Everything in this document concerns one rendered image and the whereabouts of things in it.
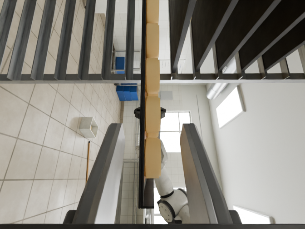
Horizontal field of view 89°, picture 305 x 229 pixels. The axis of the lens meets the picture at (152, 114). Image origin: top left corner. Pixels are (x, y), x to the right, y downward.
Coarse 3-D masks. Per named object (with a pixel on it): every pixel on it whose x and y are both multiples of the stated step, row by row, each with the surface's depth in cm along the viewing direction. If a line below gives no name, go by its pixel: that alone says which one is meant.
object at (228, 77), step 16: (0, 80) 62; (32, 80) 62; (48, 80) 62; (64, 80) 62; (80, 80) 62; (96, 80) 62; (112, 80) 62; (128, 80) 62; (160, 80) 63; (176, 80) 63; (192, 80) 63; (208, 80) 63; (224, 80) 63; (240, 80) 63; (256, 80) 63; (272, 80) 63; (288, 80) 63; (304, 80) 63
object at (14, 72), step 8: (32, 0) 71; (24, 8) 67; (32, 8) 70; (24, 16) 67; (32, 16) 69; (24, 24) 67; (24, 32) 67; (16, 40) 63; (24, 40) 66; (16, 48) 63; (24, 48) 65; (16, 56) 63; (24, 56) 64; (16, 64) 63; (8, 72) 60; (16, 72) 62; (16, 80) 62
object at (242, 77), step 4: (236, 56) 63; (236, 60) 63; (240, 60) 61; (236, 64) 63; (240, 64) 61; (236, 68) 63; (240, 68) 61; (240, 72) 61; (244, 72) 63; (240, 76) 61; (244, 76) 62
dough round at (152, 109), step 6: (150, 96) 20; (156, 96) 20; (150, 102) 19; (156, 102) 19; (150, 108) 19; (156, 108) 19; (150, 114) 19; (156, 114) 19; (150, 120) 19; (156, 120) 19; (150, 126) 19; (156, 126) 19; (150, 132) 20; (156, 132) 20
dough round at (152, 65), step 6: (150, 60) 21; (156, 60) 21; (150, 66) 20; (156, 66) 20; (150, 72) 20; (156, 72) 20; (150, 78) 20; (156, 78) 20; (150, 84) 21; (156, 84) 21; (150, 90) 22; (156, 90) 22
